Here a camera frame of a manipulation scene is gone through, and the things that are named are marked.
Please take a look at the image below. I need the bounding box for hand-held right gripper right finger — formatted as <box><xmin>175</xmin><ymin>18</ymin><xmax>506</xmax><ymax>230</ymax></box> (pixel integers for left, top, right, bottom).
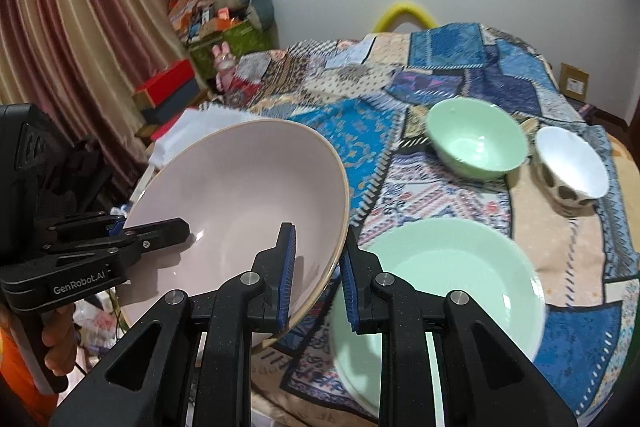
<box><xmin>339</xmin><ymin>229</ymin><xmax>581</xmax><ymax>427</ymax></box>

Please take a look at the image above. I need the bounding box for green bowl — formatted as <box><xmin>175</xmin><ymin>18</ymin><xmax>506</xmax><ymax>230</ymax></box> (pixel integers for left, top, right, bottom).
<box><xmin>425</xmin><ymin>97</ymin><xmax>530</xmax><ymax>182</ymax></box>

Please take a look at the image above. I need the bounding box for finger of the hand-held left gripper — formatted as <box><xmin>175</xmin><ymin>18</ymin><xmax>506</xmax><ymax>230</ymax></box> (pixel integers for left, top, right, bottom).
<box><xmin>34</xmin><ymin>213</ymin><xmax>127</xmax><ymax>248</ymax></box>
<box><xmin>45</xmin><ymin>217</ymin><xmax>191</xmax><ymax>268</ymax></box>

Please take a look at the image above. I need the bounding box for striped brown curtain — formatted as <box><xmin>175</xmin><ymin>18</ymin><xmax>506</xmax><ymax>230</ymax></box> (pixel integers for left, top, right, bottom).
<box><xmin>0</xmin><ymin>0</ymin><xmax>201</xmax><ymax>188</ymax></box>

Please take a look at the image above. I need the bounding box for cardboard box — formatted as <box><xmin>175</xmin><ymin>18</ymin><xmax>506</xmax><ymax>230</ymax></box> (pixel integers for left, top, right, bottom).
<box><xmin>558</xmin><ymin>63</ymin><xmax>591</xmax><ymax>100</ymax></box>

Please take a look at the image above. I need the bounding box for dark blue box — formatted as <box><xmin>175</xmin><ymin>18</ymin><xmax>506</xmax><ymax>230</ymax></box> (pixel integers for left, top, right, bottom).
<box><xmin>140</xmin><ymin>79</ymin><xmax>211</xmax><ymax>125</ymax></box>

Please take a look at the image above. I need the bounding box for pile of assorted boxes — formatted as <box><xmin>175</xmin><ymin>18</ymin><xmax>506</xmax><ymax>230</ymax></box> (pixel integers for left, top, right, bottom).
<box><xmin>167</xmin><ymin>0</ymin><xmax>251</xmax><ymax>45</ymax></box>

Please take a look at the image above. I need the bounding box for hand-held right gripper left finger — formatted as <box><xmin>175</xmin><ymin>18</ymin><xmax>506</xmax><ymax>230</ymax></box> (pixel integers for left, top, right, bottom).
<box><xmin>50</xmin><ymin>222</ymin><xmax>298</xmax><ymax>427</ymax></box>

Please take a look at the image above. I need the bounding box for patchwork blanket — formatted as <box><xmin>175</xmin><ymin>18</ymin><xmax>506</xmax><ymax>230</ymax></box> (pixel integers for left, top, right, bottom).
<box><xmin>200</xmin><ymin>23</ymin><xmax>640</xmax><ymax>427</ymax></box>

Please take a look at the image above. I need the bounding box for pink bunny toy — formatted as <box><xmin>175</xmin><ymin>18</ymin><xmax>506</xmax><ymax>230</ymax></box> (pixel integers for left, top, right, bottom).
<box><xmin>212</xmin><ymin>41</ymin><xmax>238</xmax><ymax>92</ymax></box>

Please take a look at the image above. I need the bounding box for red box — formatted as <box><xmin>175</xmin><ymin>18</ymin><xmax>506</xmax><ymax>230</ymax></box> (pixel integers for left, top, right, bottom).
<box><xmin>132</xmin><ymin>59</ymin><xmax>196</xmax><ymax>106</ymax></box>

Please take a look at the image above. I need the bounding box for yellow foam tube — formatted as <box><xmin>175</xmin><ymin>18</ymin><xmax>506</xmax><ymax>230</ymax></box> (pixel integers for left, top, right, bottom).
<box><xmin>374</xmin><ymin>0</ymin><xmax>436</xmax><ymax>32</ymax></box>

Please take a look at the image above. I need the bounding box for pink bowl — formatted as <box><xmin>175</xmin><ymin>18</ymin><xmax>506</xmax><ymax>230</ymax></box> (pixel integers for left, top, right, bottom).
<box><xmin>121</xmin><ymin>118</ymin><xmax>351</xmax><ymax>350</ymax></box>

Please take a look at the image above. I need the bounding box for green bag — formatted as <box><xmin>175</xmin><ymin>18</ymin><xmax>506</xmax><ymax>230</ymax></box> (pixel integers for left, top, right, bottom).
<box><xmin>189</xmin><ymin>21</ymin><xmax>271</xmax><ymax>78</ymax></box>

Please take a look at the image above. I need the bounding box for green plate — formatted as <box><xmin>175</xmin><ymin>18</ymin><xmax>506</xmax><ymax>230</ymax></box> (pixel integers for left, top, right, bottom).
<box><xmin>327</xmin><ymin>218</ymin><xmax>547</xmax><ymax>413</ymax></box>

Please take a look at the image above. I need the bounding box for person's left hand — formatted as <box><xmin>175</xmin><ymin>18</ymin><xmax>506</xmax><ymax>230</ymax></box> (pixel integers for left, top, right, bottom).
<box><xmin>41</xmin><ymin>302</ymin><xmax>77</xmax><ymax>374</ymax></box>

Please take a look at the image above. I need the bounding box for white spotted bowl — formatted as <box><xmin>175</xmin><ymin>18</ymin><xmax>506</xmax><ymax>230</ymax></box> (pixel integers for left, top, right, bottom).
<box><xmin>531</xmin><ymin>126</ymin><xmax>611</xmax><ymax>217</ymax></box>

